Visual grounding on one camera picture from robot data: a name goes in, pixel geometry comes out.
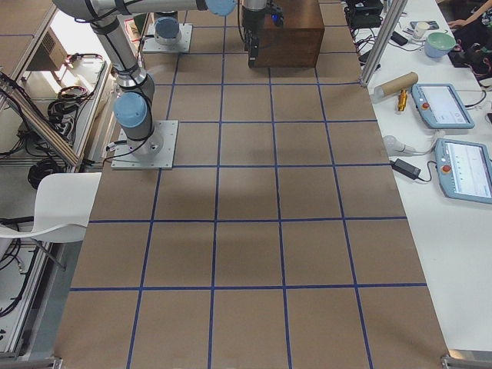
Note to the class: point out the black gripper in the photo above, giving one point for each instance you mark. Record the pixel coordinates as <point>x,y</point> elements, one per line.
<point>251,24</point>

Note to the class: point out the dark wooden drawer cabinet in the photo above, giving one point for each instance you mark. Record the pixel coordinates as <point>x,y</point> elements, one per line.
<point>295,44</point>

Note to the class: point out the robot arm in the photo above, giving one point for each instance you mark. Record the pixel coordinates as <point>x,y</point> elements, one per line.
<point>133,80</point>

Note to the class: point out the black phone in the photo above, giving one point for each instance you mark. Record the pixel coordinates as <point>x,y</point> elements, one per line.
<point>399,39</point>

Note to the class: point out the cardboard tube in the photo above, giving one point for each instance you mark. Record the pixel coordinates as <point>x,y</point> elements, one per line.
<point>395,85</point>

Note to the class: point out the white paper cup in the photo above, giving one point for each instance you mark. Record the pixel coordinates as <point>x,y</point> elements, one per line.
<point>420,28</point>

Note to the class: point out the white light bulb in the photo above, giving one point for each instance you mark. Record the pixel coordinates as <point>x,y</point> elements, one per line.
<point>394,147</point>

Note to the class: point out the green bowl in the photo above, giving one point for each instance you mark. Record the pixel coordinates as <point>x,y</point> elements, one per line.
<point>438,44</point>

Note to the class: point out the blue teach pendant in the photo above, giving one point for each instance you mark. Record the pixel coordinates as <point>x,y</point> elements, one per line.
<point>440,106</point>
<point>464,170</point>

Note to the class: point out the black power adapter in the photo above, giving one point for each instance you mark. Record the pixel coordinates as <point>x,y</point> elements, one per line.
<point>405,168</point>

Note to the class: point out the white chair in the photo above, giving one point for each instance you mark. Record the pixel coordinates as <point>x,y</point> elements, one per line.
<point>63,207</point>

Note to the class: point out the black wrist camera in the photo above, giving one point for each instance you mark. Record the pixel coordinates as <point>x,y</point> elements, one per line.
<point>276,13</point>

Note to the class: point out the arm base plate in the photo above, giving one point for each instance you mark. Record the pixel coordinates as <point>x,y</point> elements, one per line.
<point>157,152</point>
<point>181,43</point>

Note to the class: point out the aluminium frame post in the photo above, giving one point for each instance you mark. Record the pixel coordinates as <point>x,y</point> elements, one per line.
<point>389,23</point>

